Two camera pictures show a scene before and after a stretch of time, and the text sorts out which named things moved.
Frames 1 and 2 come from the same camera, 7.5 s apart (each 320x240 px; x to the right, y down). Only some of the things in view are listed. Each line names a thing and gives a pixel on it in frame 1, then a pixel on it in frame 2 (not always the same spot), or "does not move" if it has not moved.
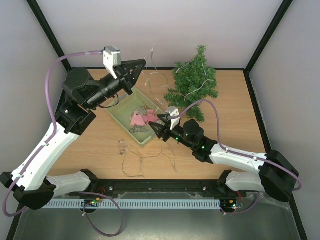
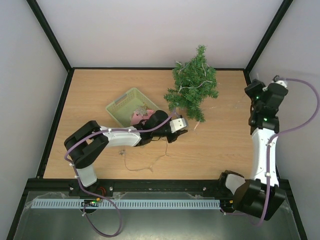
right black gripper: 166,131 to 253,88
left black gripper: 122,72 to 177,133
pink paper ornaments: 139,120 does not move
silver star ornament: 141,111 does not move
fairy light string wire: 161,151 to 165,138
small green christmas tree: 194,80 does not move
